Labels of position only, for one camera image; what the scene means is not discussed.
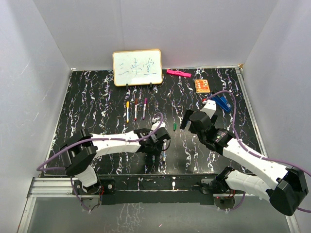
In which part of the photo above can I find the white board with yellow frame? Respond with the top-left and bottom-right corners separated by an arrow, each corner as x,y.
112,49 -> 163,86

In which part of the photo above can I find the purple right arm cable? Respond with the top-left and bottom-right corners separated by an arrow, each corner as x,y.
203,90 -> 311,213

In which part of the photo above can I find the white pen purple tip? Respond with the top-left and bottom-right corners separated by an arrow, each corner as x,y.
142,103 -> 147,120

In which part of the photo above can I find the white pen red tip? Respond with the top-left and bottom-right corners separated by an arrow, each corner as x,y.
134,104 -> 138,121

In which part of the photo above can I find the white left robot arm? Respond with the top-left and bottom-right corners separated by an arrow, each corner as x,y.
59,127 -> 171,194

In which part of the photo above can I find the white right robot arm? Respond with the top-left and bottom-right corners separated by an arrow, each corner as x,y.
180,110 -> 309,216

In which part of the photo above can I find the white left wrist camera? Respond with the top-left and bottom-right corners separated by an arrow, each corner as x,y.
151,119 -> 166,131

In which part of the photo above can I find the orange spiral notebook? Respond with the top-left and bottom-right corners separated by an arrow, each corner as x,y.
194,79 -> 210,94

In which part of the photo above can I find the blue stapler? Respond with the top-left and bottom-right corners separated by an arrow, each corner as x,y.
211,95 -> 232,113

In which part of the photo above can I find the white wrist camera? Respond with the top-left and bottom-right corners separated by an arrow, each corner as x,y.
201,100 -> 217,118
151,119 -> 166,131

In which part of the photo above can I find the white pen yellow tip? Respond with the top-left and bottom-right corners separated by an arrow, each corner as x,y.
126,107 -> 129,123

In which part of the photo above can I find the white pen blue tip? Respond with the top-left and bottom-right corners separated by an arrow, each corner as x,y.
162,142 -> 167,164

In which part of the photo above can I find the pink plastic clip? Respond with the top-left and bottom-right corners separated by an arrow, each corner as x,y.
167,69 -> 191,78

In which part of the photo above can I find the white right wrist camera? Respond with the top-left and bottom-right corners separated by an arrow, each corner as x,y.
201,100 -> 217,118

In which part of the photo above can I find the black front mounting rail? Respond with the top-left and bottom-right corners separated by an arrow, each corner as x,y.
99,174 -> 220,205

